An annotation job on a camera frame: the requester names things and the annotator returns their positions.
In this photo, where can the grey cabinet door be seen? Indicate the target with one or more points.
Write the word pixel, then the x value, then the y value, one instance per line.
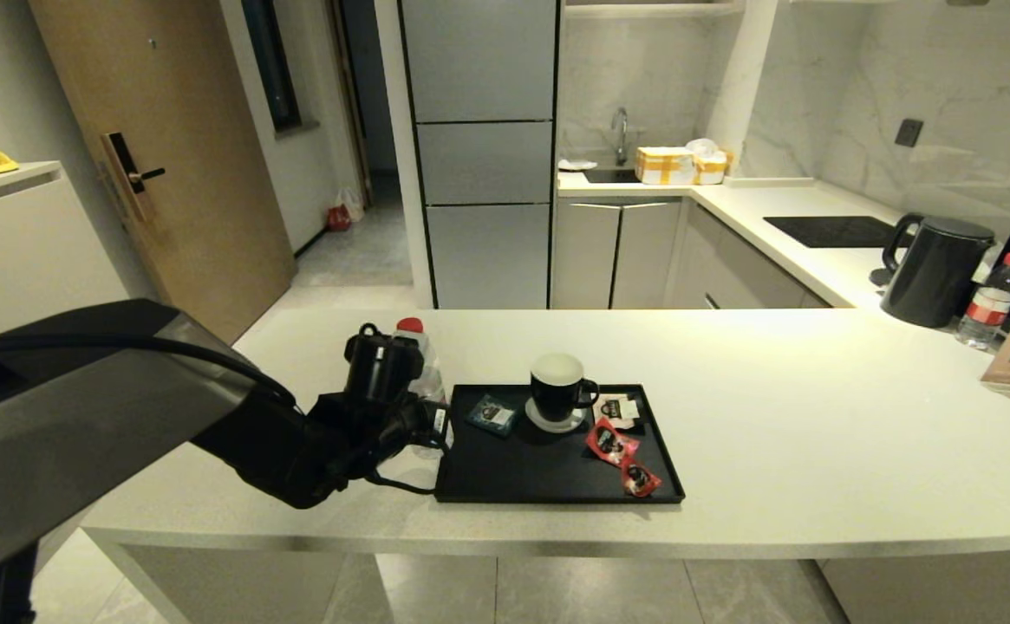
pixel 584 257
pixel 646 257

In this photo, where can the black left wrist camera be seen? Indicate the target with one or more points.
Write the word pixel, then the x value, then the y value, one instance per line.
pixel 383 362

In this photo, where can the dark narrow wall panel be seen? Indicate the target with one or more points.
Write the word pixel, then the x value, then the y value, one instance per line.
pixel 272 68

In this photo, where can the red coffee sachet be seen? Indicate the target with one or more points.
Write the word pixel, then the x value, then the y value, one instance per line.
pixel 641 477
pixel 609 440

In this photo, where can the white shoe cabinet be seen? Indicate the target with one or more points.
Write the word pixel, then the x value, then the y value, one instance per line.
pixel 28 251

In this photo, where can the black rectangular serving tray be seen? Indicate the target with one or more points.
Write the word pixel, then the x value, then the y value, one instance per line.
pixel 548 481

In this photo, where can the white round saucer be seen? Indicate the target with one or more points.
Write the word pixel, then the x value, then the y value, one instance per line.
pixel 557 425

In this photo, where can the chrome sink faucet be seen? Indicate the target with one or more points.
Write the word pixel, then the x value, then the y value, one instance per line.
pixel 621 134

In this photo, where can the black electric kettle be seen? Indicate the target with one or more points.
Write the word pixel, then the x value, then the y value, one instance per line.
pixel 938 273

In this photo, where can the red plastic bag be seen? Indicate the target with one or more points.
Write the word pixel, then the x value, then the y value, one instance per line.
pixel 340 220

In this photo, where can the small yellow taped box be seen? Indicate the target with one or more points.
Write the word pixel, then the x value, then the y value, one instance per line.
pixel 711 168

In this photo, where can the grey tall refrigerator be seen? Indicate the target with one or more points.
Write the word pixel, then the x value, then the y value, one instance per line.
pixel 483 156

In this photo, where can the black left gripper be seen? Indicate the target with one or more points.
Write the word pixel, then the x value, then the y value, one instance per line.
pixel 383 425

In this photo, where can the large yellow taped box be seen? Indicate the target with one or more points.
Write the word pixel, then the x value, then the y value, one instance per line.
pixel 666 165

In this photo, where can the teal tea bag packet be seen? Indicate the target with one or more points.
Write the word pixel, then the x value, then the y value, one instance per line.
pixel 492 414

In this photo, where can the black mug white inside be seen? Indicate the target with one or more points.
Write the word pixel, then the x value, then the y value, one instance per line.
pixel 557 392

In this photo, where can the beige coffee sachet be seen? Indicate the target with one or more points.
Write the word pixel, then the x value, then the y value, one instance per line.
pixel 617 409

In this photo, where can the white crumpled bag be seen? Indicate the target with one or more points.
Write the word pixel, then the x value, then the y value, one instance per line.
pixel 702 146

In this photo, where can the steel kitchen sink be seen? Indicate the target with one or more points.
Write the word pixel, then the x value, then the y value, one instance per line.
pixel 610 176

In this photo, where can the dark wall socket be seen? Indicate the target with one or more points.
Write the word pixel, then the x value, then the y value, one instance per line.
pixel 908 133

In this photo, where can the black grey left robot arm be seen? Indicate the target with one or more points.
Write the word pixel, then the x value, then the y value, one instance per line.
pixel 80 433

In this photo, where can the black induction cooktop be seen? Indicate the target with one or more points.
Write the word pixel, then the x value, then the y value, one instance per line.
pixel 830 231

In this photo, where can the clear water bottle red cap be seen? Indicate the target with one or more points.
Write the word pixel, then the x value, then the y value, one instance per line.
pixel 431 377
pixel 990 308

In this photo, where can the grey drawer cabinet front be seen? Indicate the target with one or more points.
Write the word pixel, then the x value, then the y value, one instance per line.
pixel 739 270

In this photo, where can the brown wooden door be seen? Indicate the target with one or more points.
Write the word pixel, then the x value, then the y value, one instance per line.
pixel 201 156

